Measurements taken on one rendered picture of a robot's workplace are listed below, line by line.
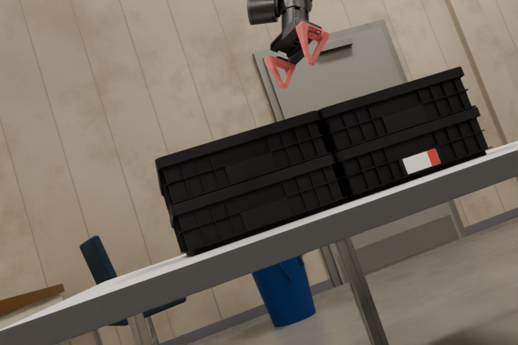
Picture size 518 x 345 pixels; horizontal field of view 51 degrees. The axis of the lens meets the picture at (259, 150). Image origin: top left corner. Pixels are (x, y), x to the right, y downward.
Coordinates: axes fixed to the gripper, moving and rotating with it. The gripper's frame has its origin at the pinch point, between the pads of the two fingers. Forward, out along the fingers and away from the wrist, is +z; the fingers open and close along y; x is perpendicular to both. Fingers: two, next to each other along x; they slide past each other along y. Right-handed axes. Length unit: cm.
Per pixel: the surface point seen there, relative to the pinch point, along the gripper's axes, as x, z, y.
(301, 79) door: 183, -219, -262
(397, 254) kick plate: 284, -76, -269
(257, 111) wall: 152, -189, -286
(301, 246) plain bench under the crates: -6.5, 38.7, 9.9
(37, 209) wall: -2, -91, -367
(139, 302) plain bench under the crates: -26, 47, 1
